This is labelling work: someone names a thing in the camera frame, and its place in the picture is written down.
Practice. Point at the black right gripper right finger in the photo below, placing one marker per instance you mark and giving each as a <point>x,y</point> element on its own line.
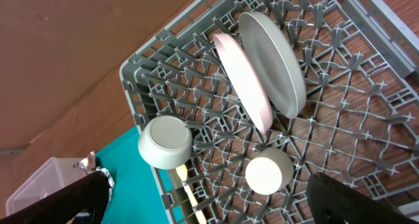
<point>330,201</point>

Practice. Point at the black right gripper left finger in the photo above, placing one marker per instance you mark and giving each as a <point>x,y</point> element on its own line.
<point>84,201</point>

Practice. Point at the red foil wrapper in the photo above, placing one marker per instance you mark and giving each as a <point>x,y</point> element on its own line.
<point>88,164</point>

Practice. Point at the white paper cup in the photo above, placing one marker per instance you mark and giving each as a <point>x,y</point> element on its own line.
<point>270,171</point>

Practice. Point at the grey bowl with rice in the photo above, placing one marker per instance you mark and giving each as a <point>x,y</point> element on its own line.
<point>165,143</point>

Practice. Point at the yellow plastic spoon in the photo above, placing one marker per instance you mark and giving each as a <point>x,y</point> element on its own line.
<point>182,172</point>

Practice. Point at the pink rimmed white plate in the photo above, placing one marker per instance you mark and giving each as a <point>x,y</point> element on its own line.
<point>244,80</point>

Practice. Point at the grey plate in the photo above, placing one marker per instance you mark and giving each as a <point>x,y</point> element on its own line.
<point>274,61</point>

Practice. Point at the grey dishwasher rack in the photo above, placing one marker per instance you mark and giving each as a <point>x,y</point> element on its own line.
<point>359,125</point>

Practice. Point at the clear plastic bin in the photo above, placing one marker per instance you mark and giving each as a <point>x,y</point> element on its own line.
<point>53,175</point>

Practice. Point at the teal plastic tray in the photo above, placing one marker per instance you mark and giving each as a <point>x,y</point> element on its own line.
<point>135,198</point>

